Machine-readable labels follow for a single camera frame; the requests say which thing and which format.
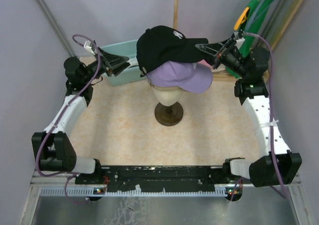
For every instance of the grey plastic hanger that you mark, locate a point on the grey plastic hanger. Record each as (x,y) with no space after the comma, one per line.
(261,9)

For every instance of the black cap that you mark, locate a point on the black cap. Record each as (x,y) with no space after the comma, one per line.
(161,44)

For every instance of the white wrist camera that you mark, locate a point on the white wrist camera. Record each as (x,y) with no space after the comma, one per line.
(90,47)
(239,38)

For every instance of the green tank top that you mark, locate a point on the green tank top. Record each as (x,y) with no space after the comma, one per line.
(245,49)

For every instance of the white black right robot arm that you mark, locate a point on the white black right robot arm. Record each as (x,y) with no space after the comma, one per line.
(276,164)

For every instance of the wooden clothes rack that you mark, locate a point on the wooden clothes rack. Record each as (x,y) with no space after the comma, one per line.
(277,19)

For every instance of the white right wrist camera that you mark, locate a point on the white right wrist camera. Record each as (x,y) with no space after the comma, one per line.
(239,38)

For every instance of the white cap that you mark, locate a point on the white cap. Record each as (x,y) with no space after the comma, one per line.
(133,62)

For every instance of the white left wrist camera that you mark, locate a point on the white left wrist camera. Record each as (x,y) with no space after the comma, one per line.
(90,47)

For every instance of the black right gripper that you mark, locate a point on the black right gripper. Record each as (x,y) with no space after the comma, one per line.
(220,50)

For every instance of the purple cap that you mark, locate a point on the purple cap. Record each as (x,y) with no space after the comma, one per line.
(191,77)

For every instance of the beige mannequin head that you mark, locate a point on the beige mannequin head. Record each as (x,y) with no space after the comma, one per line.
(167,96)

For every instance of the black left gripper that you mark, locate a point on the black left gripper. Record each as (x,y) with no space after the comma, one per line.
(112,63)

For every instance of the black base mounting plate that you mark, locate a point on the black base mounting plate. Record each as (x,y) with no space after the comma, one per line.
(158,178)

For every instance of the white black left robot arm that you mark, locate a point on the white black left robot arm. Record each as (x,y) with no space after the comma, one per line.
(53,151)

